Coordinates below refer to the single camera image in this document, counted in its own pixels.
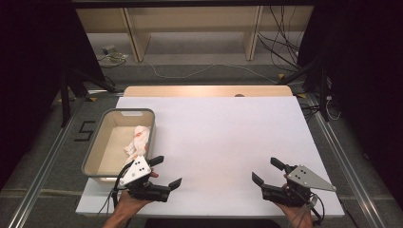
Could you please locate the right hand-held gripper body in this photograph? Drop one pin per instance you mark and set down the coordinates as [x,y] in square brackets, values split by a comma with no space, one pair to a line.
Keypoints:
[301,177]

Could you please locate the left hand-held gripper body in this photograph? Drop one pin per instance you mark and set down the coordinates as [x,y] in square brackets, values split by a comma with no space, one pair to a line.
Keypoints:
[136,172]

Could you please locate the white fruit-print garment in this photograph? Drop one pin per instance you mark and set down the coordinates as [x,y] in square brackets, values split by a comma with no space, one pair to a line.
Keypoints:
[138,139]

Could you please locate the grey plastic bin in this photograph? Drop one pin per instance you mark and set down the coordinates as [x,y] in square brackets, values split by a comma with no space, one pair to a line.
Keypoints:
[109,148]

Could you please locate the person's left hand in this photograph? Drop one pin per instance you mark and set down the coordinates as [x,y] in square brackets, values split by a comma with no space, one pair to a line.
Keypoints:
[128,204]

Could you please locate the person's right hand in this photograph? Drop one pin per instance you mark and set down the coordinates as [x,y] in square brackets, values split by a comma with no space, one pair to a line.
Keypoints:
[293,213]

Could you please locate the person's dark clothing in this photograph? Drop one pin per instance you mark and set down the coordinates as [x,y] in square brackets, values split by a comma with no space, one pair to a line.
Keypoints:
[212,223]

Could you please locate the white foam board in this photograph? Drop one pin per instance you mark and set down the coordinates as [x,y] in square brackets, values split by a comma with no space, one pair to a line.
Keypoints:
[215,142]

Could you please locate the light wooden table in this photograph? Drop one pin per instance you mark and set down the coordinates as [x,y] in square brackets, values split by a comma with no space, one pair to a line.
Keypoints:
[190,91]

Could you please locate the black metal stand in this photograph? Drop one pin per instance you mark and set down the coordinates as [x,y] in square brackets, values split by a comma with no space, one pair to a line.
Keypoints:
[316,79]
[79,85]

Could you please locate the black curtain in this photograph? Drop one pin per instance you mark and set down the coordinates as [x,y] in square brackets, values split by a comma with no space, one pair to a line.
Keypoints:
[367,79]
[31,79]

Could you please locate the light wooden shelf unit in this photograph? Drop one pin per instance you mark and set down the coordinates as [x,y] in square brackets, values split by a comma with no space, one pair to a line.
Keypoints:
[190,19]

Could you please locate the aluminium floor rail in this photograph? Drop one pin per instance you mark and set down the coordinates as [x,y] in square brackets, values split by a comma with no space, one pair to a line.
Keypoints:
[345,171]
[41,171]

